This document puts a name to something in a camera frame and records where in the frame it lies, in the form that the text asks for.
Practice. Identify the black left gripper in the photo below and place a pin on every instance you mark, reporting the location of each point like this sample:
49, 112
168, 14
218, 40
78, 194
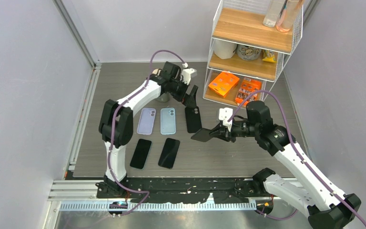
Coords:
189, 100

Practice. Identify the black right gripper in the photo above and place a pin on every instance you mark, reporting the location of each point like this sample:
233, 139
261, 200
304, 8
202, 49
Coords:
222, 132

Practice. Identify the bare black phone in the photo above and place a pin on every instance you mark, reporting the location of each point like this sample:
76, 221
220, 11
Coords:
169, 153
140, 154

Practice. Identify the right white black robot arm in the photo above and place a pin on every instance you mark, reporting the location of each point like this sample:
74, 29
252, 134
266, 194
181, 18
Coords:
324, 204

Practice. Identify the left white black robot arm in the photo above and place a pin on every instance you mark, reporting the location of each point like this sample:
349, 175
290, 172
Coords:
116, 123

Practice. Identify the green soap pump bottle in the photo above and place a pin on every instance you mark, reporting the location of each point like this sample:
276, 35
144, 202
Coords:
165, 96

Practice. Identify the orange yellow sponge box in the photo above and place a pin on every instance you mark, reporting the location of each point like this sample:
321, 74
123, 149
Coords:
223, 83

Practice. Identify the orange razor box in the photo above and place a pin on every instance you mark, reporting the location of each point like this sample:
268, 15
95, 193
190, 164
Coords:
248, 86

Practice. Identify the white cup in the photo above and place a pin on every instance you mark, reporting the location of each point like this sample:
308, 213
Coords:
224, 50

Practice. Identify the printed ceramic mug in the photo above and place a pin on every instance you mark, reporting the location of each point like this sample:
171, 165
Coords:
248, 53

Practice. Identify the yellow snack packet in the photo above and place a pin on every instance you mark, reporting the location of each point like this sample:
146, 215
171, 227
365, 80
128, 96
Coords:
269, 56

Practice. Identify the pink tinted glass bottle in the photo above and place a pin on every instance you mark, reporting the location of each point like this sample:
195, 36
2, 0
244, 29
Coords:
288, 15

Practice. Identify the clear glass bottle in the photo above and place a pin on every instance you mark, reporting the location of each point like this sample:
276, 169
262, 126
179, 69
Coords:
273, 12

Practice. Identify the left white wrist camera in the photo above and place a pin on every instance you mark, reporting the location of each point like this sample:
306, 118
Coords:
187, 73

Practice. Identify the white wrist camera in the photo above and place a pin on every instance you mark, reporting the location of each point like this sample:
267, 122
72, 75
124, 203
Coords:
187, 73
225, 116

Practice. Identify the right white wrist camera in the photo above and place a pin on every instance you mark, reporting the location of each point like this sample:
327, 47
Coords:
225, 116

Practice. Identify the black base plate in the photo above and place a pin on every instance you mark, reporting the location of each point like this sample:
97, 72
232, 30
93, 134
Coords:
188, 190

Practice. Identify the white wire wooden shelf rack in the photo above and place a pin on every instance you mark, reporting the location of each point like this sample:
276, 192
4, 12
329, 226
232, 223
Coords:
240, 22

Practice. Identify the aluminium frame rail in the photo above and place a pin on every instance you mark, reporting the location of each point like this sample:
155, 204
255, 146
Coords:
72, 20

